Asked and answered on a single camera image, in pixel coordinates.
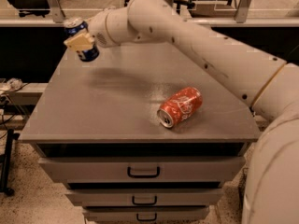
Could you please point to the blue pepsi can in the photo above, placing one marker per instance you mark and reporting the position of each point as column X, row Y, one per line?
column 72, row 26

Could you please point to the orange soda can lying down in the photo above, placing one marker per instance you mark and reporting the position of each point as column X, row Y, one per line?
column 179, row 107

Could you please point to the black stand at left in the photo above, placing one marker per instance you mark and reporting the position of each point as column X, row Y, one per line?
column 5, row 163

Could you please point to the grey drawer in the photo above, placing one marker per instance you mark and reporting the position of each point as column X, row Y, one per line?
column 142, row 169
column 143, row 197
column 145, row 214

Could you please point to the clutter on left shelf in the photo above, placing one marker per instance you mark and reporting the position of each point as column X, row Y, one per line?
column 14, row 84

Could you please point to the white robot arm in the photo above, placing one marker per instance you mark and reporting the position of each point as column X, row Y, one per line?
column 266, row 84

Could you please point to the bottom grey drawer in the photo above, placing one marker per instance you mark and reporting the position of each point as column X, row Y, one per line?
column 145, row 214

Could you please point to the top grey drawer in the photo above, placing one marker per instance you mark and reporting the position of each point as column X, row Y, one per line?
column 142, row 169

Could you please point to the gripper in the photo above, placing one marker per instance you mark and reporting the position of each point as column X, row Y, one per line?
column 97, row 31

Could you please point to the middle grey drawer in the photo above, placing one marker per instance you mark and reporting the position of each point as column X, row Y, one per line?
column 143, row 197

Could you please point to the grey drawer cabinet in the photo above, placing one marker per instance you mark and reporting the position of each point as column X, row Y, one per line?
column 108, row 108

